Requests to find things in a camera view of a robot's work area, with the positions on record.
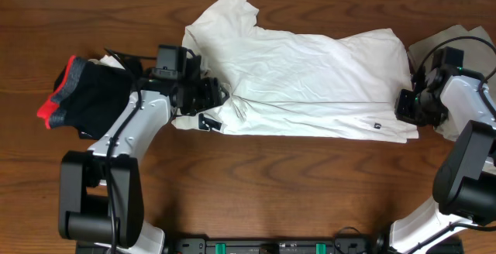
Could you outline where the white t-shirt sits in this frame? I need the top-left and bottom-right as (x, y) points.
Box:
(174, 0), (419, 143)

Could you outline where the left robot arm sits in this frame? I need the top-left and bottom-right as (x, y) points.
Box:
(58, 77), (229, 253)

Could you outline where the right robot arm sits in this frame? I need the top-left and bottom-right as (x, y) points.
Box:
(376, 64), (495, 253)

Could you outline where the grey garment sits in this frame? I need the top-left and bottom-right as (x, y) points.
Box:
(407, 24), (496, 142)

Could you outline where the white folded garment underneath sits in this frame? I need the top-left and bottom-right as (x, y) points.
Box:
(90, 55), (124, 70)

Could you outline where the black red folded garment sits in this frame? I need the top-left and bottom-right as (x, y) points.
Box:
(37, 56), (143, 140)

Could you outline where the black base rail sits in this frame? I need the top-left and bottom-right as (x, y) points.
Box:
(75, 226), (464, 254)

